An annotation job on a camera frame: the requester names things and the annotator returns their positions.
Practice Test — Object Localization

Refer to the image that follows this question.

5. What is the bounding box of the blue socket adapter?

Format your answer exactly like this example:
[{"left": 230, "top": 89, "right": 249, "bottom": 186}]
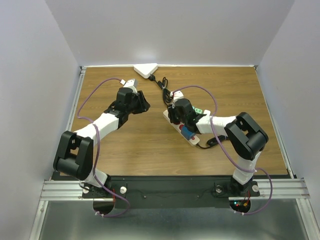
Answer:
[{"left": 180, "top": 125, "right": 196, "bottom": 141}]

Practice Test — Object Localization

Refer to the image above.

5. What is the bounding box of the white red power strip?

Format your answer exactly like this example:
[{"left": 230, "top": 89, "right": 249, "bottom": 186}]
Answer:
[{"left": 163, "top": 110, "right": 200, "bottom": 147}]

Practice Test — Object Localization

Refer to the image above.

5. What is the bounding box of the green power strip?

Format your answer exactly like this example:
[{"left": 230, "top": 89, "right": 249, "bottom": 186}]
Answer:
[{"left": 192, "top": 106, "right": 211, "bottom": 116}]

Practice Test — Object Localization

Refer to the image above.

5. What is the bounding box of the white square charger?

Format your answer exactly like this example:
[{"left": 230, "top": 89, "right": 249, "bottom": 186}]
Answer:
[{"left": 203, "top": 110, "right": 211, "bottom": 116}]

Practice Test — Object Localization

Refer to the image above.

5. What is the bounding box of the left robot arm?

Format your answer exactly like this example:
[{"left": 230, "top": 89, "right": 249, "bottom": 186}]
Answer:
[{"left": 53, "top": 87, "right": 150, "bottom": 197}]

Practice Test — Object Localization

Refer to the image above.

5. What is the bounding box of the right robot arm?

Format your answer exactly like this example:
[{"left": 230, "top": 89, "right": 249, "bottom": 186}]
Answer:
[{"left": 167, "top": 98, "right": 269, "bottom": 195}]

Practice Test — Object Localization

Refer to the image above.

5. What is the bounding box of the green plug adapter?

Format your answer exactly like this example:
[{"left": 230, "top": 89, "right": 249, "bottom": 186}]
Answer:
[{"left": 193, "top": 107, "right": 203, "bottom": 114}]

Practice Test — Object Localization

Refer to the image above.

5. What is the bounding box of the white triangular adapter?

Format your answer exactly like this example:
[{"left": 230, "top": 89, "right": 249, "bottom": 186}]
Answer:
[{"left": 133, "top": 63, "right": 158, "bottom": 79}]

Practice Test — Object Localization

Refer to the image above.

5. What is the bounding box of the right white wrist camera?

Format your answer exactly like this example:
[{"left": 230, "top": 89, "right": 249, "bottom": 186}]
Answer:
[{"left": 170, "top": 90, "right": 184, "bottom": 102}]

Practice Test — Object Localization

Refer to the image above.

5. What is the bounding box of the black cord of green strip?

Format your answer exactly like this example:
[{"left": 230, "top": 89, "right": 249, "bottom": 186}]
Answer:
[{"left": 149, "top": 74, "right": 175, "bottom": 106}]

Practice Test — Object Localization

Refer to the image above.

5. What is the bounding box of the black cord of white strip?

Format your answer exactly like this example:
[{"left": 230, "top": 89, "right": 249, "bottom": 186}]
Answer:
[{"left": 196, "top": 134, "right": 230, "bottom": 150}]

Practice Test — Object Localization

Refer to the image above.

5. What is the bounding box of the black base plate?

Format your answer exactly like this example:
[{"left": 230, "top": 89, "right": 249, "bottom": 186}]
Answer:
[{"left": 82, "top": 175, "right": 260, "bottom": 210}]

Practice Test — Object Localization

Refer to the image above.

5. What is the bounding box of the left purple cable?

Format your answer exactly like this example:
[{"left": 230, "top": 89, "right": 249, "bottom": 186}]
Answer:
[{"left": 76, "top": 78, "right": 131, "bottom": 218}]

